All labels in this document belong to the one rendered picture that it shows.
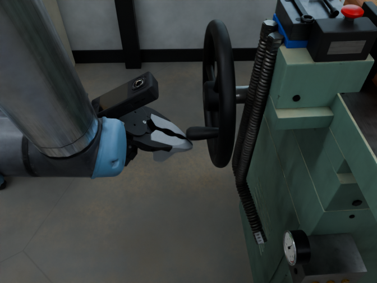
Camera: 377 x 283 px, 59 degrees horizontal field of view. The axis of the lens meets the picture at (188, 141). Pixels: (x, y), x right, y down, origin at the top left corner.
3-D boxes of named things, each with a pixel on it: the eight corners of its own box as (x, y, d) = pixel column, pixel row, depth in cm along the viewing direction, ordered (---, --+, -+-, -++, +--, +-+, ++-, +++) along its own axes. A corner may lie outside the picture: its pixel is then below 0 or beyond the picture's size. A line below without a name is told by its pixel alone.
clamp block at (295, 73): (256, 59, 65) (264, 16, 58) (324, 56, 65) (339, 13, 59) (275, 111, 55) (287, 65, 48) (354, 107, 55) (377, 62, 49)
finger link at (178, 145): (179, 160, 63) (134, 146, 59) (196, 142, 59) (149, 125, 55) (180, 174, 61) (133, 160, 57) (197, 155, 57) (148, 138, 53)
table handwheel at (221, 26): (196, 112, 87) (197, -2, 68) (271, 109, 88) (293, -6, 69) (210, 199, 65) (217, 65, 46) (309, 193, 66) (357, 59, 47)
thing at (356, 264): (283, 252, 73) (291, 236, 67) (338, 249, 73) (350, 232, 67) (294, 292, 67) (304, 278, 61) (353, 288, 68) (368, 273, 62)
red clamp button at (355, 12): (336, 9, 48) (339, 3, 47) (357, 9, 48) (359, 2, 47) (344, 20, 46) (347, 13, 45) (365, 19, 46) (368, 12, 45)
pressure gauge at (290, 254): (278, 243, 67) (287, 223, 61) (297, 242, 67) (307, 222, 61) (286, 274, 63) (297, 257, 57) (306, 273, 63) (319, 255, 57)
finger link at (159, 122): (178, 148, 65) (134, 133, 61) (194, 129, 61) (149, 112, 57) (179, 160, 63) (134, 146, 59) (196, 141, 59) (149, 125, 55)
